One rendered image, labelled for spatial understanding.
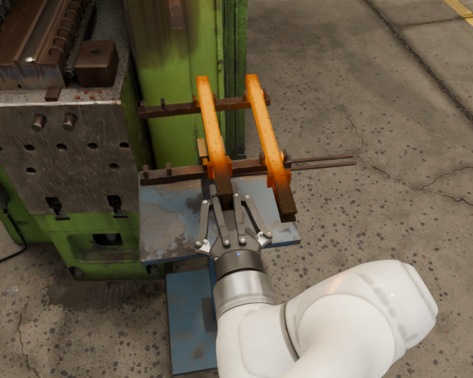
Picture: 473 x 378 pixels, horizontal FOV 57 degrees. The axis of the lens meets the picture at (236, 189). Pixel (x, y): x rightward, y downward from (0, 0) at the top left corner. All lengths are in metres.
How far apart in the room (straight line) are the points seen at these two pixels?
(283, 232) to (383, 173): 1.24
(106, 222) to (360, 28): 2.39
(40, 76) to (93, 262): 0.81
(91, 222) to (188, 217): 0.49
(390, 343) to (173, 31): 0.97
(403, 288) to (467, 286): 1.53
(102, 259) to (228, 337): 1.21
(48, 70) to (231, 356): 0.86
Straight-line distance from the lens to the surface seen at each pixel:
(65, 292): 1.92
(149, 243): 1.11
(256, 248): 0.70
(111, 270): 1.81
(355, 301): 0.49
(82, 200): 1.46
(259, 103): 1.03
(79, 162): 1.32
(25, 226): 2.00
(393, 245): 2.03
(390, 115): 2.64
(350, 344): 0.45
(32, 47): 1.28
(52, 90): 1.22
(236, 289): 0.63
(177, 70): 1.31
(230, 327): 0.61
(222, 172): 0.79
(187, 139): 1.48
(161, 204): 1.18
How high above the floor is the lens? 1.60
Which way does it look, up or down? 50 degrees down
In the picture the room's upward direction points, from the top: straight up
